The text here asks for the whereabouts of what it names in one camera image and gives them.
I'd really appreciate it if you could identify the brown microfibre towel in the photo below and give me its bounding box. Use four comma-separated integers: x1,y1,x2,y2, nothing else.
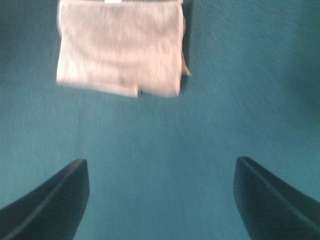
56,0,190,98

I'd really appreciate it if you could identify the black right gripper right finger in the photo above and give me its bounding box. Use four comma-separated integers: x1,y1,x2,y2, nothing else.
233,156,320,240

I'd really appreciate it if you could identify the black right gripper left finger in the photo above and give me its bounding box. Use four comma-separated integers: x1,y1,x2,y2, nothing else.
0,159,90,240

